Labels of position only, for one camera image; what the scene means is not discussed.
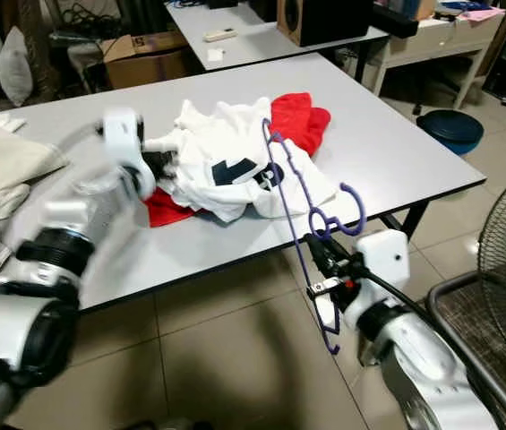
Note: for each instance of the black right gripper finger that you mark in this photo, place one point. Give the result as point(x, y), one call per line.
point(328, 248)
point(319, 255)

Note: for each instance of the purple plastic clothes hanger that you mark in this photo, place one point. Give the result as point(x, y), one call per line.
point(362, 215)

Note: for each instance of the white T-shirt black print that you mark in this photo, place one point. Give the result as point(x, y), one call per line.
point(226, 143)

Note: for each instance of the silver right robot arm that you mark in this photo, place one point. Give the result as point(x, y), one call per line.
point(432, 367)

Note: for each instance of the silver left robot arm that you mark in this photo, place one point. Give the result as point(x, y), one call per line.
point(20, 331)

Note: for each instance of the brown cardboard box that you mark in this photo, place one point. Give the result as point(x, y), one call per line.
point(145, 67)

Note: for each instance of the small white box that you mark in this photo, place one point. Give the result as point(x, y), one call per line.
point(215, 55)

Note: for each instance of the red garment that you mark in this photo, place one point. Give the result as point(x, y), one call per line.
point(302, 116)

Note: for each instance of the white remote control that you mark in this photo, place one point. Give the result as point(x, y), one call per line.
point(220, 36)

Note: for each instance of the beige folded garment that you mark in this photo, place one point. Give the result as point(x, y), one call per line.
point(2, 170)

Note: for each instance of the blue round stool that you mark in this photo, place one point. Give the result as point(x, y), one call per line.
point(454, 130)

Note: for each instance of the black wooden speaker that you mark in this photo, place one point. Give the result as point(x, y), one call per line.
point(329, 20)

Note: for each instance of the black oblong device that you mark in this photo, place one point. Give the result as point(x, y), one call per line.
point(396, 20)

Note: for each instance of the beige desk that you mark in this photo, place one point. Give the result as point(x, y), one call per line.
point(441, 36)

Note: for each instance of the pink paper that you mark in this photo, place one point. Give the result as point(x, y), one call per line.
point(481, 14)

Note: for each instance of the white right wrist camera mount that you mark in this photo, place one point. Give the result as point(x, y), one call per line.
point(382, 255)

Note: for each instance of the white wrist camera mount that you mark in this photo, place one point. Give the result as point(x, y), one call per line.
point(382, 255)
point(123, 143)

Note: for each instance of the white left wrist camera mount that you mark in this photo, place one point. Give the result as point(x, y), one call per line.
point(123, 143)

